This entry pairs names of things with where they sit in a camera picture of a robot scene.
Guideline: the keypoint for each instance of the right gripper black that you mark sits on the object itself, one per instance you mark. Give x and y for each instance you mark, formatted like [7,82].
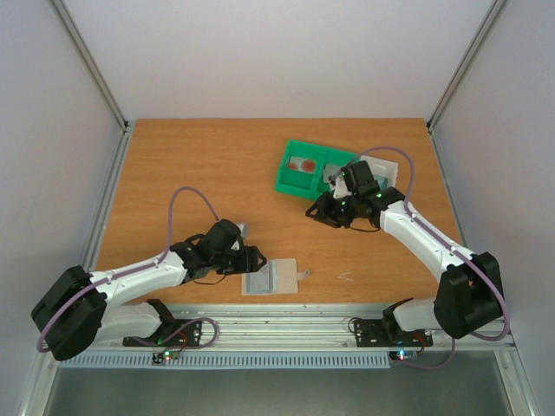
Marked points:
[331,210]

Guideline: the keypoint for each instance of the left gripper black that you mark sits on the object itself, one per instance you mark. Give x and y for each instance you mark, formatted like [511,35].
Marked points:
[249,264]

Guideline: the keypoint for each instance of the white card holder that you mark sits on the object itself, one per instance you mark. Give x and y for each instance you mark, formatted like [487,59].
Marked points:
[287,277]

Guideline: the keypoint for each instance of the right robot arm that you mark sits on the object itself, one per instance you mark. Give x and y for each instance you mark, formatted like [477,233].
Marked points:
[469,293]

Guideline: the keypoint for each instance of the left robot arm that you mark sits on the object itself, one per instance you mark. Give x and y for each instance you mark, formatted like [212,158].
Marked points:
[82,308]

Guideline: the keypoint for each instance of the grey card in bin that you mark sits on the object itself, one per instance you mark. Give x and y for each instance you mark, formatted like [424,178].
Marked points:
[332,173]

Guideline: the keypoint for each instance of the red patterned card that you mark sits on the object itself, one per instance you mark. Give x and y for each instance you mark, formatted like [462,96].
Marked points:
[299,164]

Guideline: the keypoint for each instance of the teal card in bin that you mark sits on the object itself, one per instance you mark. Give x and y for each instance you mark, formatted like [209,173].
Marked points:
[382,181]

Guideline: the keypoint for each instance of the green bin left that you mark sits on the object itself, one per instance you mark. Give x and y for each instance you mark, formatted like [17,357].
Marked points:
[297,184]

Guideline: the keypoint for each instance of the green bin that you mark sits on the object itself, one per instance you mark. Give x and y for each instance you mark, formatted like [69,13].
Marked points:
[329,163]
[297,184]

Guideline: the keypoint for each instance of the green bin middle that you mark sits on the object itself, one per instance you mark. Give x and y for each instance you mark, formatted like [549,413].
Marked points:
[329,163]

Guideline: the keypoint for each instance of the white bin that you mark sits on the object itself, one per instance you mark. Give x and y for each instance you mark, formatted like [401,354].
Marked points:
[384,168]

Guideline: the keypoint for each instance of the left circuit board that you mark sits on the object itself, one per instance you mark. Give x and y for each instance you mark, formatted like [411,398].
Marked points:
[165,357]

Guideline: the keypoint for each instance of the circuit board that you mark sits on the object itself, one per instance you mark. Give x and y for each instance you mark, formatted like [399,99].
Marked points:
[165,357]
[405,355]

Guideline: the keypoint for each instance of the right circuit board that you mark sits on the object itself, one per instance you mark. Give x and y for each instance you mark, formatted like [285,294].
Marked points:
[405,355]

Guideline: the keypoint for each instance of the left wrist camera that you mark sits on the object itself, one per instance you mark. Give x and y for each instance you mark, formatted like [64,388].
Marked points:
[244,230]

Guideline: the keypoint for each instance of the aluminium front rail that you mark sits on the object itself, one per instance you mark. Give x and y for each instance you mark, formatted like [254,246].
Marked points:
[280,326]

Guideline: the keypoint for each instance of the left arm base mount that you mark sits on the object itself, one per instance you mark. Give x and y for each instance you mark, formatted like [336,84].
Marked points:
[183,332]

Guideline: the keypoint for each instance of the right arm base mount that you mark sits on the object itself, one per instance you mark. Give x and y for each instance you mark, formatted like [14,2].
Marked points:
[369,333]

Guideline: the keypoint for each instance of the grey slotted cable duct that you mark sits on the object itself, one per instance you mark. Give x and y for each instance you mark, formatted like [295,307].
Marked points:
[230,360]

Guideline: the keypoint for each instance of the right aluminium frame post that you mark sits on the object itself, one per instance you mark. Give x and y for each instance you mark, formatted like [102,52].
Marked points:
[478,41]

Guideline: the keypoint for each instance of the aluminium frame post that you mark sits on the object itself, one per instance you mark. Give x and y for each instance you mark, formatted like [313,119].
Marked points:
[478,41]
[77,39]

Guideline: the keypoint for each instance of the left aluminium frame post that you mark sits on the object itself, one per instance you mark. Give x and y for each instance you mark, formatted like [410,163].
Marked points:
[77,39]

